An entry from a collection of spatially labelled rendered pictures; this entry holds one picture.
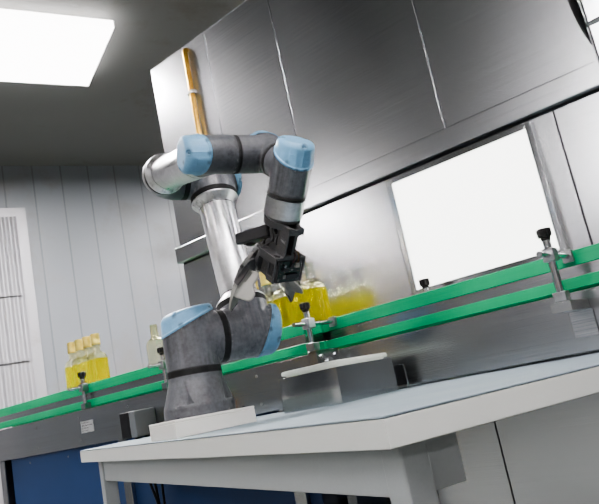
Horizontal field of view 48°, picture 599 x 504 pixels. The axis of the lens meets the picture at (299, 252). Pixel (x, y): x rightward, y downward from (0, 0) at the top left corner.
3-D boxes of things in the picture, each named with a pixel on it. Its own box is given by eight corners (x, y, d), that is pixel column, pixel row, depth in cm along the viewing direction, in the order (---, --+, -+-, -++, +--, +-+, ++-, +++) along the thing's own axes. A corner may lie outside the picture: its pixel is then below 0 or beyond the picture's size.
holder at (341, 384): (410, 387, 163) (403, 355, 165) (343, 403, 142) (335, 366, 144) (354, 397, 174) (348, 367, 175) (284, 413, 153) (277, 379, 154)
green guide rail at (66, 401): (310, 352, 175) (304, 321, 176) (308, 352, 174) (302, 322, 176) (-3, 430, 282) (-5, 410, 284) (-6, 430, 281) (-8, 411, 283)
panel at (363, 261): (572, 253, 160) (534, 122, 167) (567, 253, 158) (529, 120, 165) (293, 331, 215) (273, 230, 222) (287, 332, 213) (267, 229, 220)
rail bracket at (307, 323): (343, 346, 179) (333, 300, 181) (303, 351, 166) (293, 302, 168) (334, 348, 180) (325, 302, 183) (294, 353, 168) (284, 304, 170)
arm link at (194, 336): (160, 376, 147) (151, 315, 150) (218, 367, 153) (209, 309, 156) (173, 369, 137) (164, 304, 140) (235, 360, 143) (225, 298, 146)
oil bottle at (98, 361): (115, 405, 255) (104, 331, 261) (102, 407, 251) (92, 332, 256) (106, 407, 259) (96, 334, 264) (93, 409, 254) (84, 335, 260)
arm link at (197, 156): (126, 156, 166) (185, 120, 122) (170, 156, 171) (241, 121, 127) (130, 203, 166) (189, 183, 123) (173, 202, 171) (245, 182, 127)
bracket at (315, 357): (345, 373, 176) (339, 346, 177) (323, 377, 169) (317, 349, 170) (334, 375, 178) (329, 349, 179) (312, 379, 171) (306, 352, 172)
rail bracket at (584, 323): (603, 333, 137) (572, 228, 141) (575, 339, 124) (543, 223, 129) (579, 338, 140) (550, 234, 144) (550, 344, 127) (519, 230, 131)
